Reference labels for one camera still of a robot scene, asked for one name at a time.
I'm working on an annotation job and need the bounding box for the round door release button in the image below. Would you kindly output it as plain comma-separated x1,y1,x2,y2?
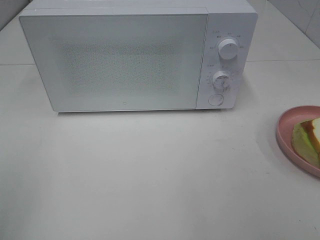
208,93,224,106

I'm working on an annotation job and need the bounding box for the white timer knob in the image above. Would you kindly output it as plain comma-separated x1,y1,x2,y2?
212,71,231,89

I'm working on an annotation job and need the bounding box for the pink round plate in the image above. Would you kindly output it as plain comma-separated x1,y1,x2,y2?
275,105,320,178

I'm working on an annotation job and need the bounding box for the toast sandwich with filling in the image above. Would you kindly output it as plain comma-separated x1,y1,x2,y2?
291,117,320,169

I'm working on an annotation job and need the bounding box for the white microwave door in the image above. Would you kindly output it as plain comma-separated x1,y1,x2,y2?
20,14,207,112

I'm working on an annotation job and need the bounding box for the white microwave oven body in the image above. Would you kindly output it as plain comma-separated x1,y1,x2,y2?
19,0,258,112

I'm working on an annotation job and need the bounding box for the upper white power knob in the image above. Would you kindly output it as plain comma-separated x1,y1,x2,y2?
217,37,239,60

